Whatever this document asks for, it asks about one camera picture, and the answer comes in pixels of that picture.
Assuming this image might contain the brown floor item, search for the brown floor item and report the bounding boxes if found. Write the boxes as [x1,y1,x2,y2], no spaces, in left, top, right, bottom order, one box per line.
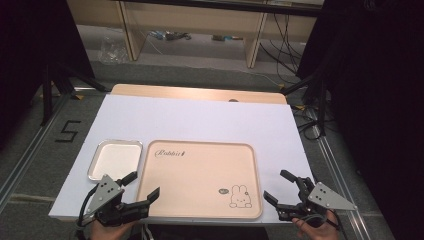
[211,33,245,42]

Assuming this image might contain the clear plastic bag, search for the clear plastic bag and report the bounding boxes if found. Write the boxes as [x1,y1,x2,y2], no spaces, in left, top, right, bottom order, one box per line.
[97,34,130,65]

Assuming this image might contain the hand-held gripper cable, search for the hand-held gripper cable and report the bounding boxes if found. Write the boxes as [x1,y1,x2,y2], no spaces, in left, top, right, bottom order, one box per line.
[75,184,101,240]
[298,209,342,232]

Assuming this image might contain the black floor cables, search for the black floor cables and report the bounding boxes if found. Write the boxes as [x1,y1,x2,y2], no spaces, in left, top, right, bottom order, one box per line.
[290,104,331,142]

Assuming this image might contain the aluminium floor rail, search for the aluminium floor rail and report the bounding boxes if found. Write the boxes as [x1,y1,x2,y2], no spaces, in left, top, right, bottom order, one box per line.
[304,105,376,240]
[0,87,88,209]

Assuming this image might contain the black curtain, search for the black curtain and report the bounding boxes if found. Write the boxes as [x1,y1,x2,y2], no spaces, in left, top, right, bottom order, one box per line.
[295,0,424,240]
[0,0,96,151]

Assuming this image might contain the bundle of black hanging cables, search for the bundle of black hanging cables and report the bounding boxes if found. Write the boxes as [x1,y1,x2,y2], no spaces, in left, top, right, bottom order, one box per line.
[258,12,303,85]

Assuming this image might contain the blue and grey floor clutter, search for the blue and grey floor clutter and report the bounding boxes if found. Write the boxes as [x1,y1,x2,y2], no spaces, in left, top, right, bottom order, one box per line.
[147,29,193,42]

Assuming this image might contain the left hand-held gripper cable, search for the left hand-held gripper cable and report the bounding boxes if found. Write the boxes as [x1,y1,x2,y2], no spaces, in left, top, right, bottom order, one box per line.
[75,184,101,240]

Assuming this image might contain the small metal tray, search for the small metal tray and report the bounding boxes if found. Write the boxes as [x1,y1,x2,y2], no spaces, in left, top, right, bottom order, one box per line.
[87,138,144,183]

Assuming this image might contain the white board sheet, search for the white board sheet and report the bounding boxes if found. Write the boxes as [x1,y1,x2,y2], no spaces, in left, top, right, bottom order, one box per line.
[48,93,316,225]

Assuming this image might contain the black tripod stand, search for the black tripod stand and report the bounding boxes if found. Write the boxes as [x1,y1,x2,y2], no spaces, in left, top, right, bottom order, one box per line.
[39,61,112,128]
[279,71,330,138]

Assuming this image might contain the person's left hand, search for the person's left hand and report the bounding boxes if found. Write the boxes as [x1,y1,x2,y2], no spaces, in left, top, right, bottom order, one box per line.
[89,218,137,240]

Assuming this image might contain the light wooden desk frame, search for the light wooden desk frame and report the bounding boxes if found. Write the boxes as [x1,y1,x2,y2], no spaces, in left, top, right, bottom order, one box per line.
[66,0,325,70]

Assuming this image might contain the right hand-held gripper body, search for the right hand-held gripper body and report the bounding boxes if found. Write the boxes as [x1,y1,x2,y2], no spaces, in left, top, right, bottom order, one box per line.
[277,176,358,229]

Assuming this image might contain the person's right hand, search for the person's right hand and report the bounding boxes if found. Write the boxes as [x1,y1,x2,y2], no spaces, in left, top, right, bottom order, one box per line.
[291,209,340,240]

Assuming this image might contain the beige tray with rabbit print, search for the beige tray with rabbit print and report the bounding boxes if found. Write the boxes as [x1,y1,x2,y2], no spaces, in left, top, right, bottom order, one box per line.
[135,139,264,222]

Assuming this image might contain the right hand-held gripper cable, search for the right hand-held gripper cable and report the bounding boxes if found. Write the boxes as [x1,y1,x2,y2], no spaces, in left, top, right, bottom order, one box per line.
[298,209,342,232]

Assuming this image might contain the black tape floor mark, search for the black tape floor mark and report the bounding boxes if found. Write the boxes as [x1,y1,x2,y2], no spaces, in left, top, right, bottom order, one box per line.
[54,120,82,144]

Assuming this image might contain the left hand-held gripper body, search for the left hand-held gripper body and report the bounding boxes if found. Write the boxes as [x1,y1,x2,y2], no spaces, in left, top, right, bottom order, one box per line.
[79,173,151,228]

